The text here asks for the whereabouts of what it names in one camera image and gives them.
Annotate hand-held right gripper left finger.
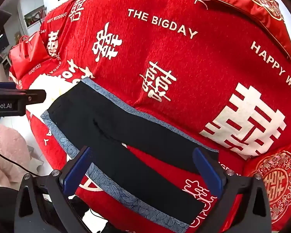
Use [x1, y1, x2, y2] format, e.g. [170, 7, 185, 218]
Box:
[14, 146, 94, 233]

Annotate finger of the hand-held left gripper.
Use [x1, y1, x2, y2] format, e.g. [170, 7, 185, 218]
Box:
[0, 82, 47, 103]

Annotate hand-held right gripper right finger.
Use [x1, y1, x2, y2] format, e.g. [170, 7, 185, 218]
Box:
[192, 147, 272, 233]

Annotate black pants with blue trim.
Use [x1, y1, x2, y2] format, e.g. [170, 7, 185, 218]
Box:
[40, 76, 220, 233]

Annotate red handbag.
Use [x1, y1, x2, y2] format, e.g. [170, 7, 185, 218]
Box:
[9, 31, 51, 78]

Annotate pink fluffy garment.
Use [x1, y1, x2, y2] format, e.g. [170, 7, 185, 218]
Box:
[0, 123, 31, 190]

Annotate black monitor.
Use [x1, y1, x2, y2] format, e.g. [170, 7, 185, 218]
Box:
[0, 8, 12, 59]

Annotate red cushion with floral emblem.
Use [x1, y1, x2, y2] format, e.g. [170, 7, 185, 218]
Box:
[242, 138, 291, 231]

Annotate white shelf unit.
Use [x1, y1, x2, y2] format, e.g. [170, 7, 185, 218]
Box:
[19, 0, 49, 37]

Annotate red printed blanket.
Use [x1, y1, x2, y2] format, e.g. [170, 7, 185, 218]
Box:
[9, 0, 291, 233]

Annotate red cushion with gold emblem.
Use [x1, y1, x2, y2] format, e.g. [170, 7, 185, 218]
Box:
[193, 0, 291, 61]

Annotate black cable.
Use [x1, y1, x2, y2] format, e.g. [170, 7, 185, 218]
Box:
[0, 146, 42, 177]

